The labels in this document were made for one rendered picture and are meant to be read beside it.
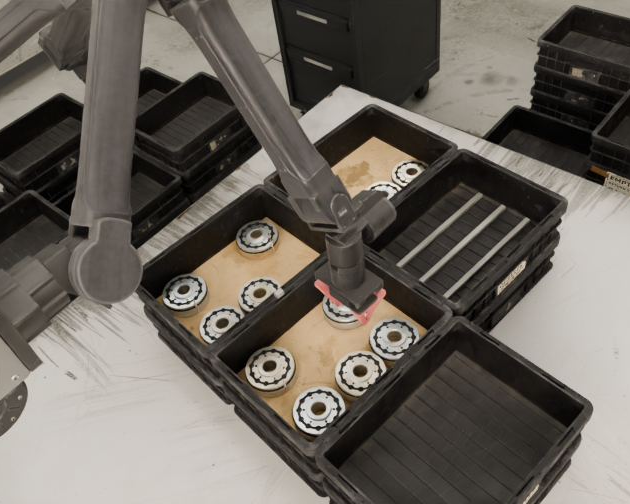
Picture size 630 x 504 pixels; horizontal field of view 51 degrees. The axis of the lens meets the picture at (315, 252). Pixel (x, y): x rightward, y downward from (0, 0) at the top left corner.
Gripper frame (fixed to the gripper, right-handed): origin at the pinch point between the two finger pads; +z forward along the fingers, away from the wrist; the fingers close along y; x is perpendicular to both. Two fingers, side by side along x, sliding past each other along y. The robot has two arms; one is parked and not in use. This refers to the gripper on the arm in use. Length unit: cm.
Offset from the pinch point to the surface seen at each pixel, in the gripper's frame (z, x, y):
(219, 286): 23.1, 3.6, 41.8
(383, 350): 20.5, -7.0, 0.1
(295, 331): 23.3, 0.5, 19.0
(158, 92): 66, -64, 187
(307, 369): 23.5, 5.3, 10.1
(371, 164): 22, -50, 43
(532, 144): 77, -142, 47
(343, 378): 20.5, 3.1, 1.6
